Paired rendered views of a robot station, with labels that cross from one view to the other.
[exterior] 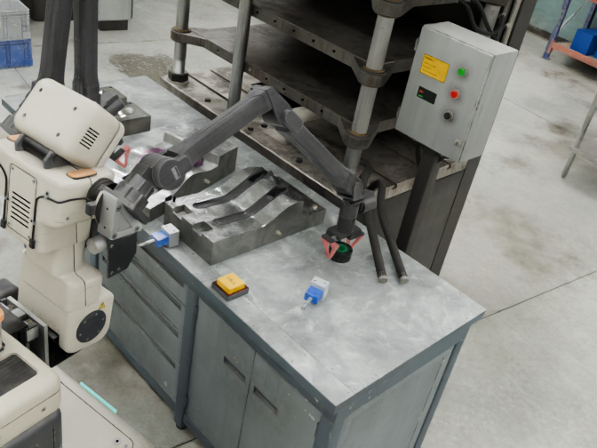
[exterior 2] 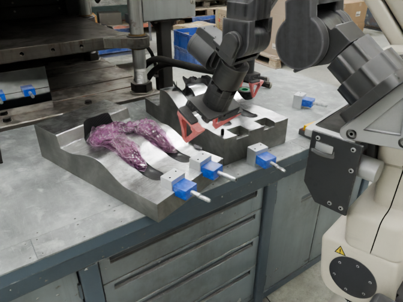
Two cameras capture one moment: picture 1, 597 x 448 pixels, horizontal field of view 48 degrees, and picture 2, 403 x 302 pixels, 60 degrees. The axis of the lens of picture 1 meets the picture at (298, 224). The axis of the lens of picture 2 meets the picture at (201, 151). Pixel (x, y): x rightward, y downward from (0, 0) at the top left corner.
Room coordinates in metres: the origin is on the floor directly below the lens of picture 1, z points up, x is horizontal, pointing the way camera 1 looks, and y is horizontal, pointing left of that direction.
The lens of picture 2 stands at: (1.67, 1.31, 1.34)
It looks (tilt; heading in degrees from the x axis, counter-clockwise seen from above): 29 degrees down; 284
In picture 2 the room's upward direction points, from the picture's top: straight up
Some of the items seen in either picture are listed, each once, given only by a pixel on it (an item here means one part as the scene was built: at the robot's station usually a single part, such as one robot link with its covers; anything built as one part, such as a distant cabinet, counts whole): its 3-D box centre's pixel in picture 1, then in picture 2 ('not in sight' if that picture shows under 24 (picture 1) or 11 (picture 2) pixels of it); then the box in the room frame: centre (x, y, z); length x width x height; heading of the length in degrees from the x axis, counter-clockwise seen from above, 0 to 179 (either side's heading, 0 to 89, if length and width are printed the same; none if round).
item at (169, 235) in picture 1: (156, 239); (268, 161); (1.70, 0.42, 0.83); 0.13 x 0.05 x 0.05; 139
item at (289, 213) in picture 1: (249, 207); (209, 108); (1.93, 0.18, 0.87); 0.50 x 0.26 x 0.14; 139
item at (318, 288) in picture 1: (312, 297); (310, 102); (1.57, -0.08, 0.83); 0.13 x 0.05 x 0.05; 160
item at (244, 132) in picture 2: (182, 214); (237, 135); (1.80, 0.37, 0.87); 0.05 x 0.05 x 0.04; 49
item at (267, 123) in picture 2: (202, 231); (264, 126); (1.73, 0.29, 0.87); 0.05 x 0.05 x 0.04; 49
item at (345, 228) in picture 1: (346, 224); (247, 67); (1.84, -0.15, 0.93); 0.10 x 0.07 x 0.07; 139
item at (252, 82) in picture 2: (334, 244); (252, 85); (1.81, -0.13, 0.86); 0.07 x 0.07 x 0.09; 49
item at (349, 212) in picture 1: (350, 207); not in sight; (1.85, -0.15, 0.99); 0.07 x 0.06 x 0.07; 137
